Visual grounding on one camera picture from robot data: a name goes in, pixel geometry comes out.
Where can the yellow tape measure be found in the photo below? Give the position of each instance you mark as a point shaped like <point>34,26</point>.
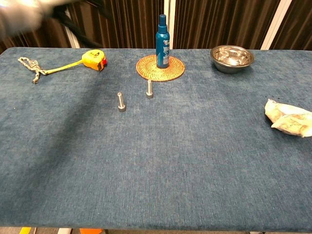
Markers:
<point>93,59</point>

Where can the orange object under table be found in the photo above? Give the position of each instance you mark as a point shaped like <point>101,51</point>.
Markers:
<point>90,231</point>

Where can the blue fabric tablecloth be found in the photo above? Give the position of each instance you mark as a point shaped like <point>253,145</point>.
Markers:
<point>156,158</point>

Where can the yellow floor tape strip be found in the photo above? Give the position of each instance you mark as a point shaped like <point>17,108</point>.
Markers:
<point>25,230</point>

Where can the round woven rattan coaster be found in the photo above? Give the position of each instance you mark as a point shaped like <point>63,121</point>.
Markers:
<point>148,70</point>

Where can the white frame post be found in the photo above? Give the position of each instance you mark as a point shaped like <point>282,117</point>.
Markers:
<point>73,41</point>
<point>276,24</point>
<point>171,24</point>

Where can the blue spray bottle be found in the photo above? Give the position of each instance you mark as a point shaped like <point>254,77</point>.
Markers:
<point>162,44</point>

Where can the stainless steel bowl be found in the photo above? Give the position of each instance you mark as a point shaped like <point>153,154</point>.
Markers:
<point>231,65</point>

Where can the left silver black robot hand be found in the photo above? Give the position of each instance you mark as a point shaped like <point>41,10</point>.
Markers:
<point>19,14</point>

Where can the dark brown pleated curtain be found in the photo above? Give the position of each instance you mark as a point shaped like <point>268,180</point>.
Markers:
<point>126,22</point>
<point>36,39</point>
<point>219,22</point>
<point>299,24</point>

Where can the crumpled clear plastic packet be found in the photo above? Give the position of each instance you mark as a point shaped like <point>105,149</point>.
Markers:
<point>287,119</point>

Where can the silver bolt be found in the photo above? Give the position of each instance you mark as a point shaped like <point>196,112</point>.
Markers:
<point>120,102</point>
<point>149,89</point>

